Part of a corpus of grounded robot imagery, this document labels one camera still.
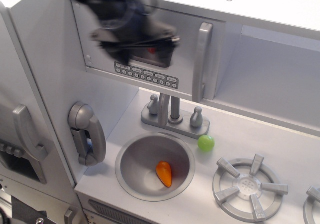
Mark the salmon sushi toy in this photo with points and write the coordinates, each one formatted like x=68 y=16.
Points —
x=152 y=50

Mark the grey ice dispenser panel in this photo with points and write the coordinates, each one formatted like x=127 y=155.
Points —
x=15 y=159

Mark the white toy microwave door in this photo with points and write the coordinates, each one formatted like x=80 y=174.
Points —
x=189 y=71

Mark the grey fridge door handle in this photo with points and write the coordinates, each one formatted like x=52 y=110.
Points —
x=28 y=134

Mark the grey toy stove burner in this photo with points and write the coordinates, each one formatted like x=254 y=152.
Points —
x=247 y=189

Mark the silver sink bowl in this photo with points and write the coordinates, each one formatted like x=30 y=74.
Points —
x=139 y=159

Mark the grey oven door handle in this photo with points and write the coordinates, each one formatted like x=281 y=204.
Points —
x=69 y=216

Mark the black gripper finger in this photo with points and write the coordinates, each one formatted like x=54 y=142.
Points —
x=165 y=52
x=120 y=54

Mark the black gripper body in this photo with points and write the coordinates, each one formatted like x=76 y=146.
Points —
x=125 y=28

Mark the grey toy telephone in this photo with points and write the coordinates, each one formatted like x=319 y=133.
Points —
x=88 y=134

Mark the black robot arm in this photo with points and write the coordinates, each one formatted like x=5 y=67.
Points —
x=140 y=54

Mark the green toy ball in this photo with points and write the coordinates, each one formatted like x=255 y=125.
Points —
x=206 y=143

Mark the orange toy carrot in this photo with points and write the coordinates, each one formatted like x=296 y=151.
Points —
x=164 y=173

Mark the grey toy faucet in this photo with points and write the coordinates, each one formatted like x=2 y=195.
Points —
x=164 y=112

